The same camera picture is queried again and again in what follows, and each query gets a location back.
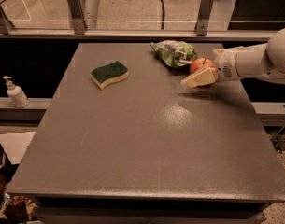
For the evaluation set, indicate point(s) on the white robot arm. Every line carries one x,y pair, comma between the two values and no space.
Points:
265,62

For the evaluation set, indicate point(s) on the green jalapeno chip bag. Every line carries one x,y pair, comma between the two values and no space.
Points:
174,54

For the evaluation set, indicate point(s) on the red apple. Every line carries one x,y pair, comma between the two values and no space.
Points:
199,63

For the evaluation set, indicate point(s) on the brown crumpled bag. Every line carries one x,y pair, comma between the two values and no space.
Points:
16,210

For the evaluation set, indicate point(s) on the metal railing post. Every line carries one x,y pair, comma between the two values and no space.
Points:
6,26
203,17
77,17

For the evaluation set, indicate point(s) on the metal railing post right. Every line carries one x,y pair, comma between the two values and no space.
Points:
203,17

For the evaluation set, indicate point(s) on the metal railing post far left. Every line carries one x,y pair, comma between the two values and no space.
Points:
6,26

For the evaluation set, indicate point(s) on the green and yellow sponge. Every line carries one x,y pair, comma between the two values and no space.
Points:
109,74

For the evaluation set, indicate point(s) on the white pump dispenser bottle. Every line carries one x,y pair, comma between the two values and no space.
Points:
16,93

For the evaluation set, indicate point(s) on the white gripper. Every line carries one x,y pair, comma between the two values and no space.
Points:
225,65

